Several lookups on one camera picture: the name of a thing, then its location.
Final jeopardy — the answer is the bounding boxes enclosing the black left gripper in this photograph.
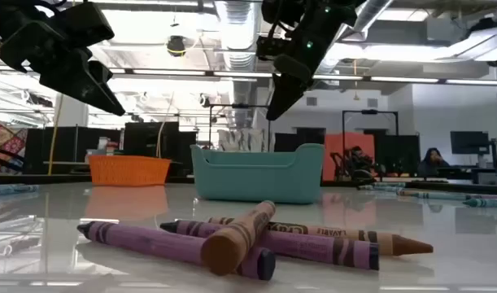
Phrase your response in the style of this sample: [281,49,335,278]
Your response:
[0,1,127,118]

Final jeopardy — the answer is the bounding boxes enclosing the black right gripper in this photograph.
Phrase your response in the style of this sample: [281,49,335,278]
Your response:
[260,0,359,122]

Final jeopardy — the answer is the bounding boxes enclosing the black partition panel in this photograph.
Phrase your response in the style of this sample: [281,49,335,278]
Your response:
[122,120,198,177]
[23,125,124,176]
[373,133,421,177]
[273,126,327,154]

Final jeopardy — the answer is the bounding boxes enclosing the white plastic bags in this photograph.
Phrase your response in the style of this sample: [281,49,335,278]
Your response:
[216,128,270,153]

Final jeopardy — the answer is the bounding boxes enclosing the LED light strip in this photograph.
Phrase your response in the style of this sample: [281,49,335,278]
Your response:
[0,64,497,87]

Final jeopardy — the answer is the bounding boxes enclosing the orange partition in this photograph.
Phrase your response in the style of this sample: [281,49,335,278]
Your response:
[322,131,377,182]

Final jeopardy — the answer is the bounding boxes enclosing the teal plastic bin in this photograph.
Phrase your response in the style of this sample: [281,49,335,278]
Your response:
[190,142,325,205]

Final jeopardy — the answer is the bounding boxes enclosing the patterned colourful quilt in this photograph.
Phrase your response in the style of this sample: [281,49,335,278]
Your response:
[0,123,28,175]

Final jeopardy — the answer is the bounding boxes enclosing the orange plastic basket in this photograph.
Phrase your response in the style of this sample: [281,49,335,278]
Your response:
[88,154,172,187]

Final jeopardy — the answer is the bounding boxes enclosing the grey ceiling air unit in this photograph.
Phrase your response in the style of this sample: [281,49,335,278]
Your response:
[368,18,453,46]

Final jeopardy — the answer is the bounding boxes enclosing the person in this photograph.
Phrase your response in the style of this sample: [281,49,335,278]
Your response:
[416,146,451,179]

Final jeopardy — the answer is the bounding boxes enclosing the black monitor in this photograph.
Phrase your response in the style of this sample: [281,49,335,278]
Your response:
[449,130,490,155]

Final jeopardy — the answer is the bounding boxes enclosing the desk with equipment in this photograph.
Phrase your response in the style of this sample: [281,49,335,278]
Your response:
[410,161,497,186]

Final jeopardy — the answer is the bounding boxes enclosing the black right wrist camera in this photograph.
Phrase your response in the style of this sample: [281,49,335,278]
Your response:
[255,35,284,59]

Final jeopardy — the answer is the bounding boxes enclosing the black rig frame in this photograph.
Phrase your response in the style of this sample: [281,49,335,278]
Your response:
[341,108,400,138]
[208,103,272,152]

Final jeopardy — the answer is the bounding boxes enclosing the wide silver ventilation duct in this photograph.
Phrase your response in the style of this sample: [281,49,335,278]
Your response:
[212,0,268,129]

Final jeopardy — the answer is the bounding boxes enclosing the white hanging cord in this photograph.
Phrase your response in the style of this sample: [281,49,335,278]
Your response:
[155,91,176,160]

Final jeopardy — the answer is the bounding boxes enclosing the narrow silver ventilation duct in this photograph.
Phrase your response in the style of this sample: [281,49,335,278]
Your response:
[312,0,396,77]

